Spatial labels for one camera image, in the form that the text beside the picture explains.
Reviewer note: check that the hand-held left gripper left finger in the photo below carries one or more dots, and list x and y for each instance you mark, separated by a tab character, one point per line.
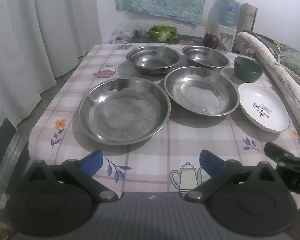
92	161

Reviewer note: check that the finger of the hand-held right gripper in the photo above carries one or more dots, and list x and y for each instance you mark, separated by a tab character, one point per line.
277	152

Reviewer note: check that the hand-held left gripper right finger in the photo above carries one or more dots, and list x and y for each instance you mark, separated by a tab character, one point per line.
211	162

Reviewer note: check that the white printed ceramic plate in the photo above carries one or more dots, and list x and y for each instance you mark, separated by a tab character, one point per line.
260	105

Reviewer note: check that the large steel plate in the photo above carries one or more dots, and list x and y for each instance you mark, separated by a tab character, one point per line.
125	112
202	92

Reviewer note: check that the dark green bowl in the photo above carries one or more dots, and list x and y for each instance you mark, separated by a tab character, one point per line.
247	71

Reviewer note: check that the deep steel bowl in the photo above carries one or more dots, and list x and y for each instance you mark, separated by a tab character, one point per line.
205	58

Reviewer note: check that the wide steel bowl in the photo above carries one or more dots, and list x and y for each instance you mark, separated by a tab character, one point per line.
152	60

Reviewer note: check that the rolled beige mat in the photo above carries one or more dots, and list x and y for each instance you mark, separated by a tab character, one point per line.
277	67

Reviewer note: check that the white water dispenser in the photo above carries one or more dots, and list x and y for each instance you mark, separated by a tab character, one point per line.
225	33

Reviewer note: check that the green lettuce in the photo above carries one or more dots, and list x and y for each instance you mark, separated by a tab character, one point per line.
162	32

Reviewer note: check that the white curtain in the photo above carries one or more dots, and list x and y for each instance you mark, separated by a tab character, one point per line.
40	30

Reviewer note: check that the large clear water bottle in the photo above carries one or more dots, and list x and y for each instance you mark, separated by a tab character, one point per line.
227	10

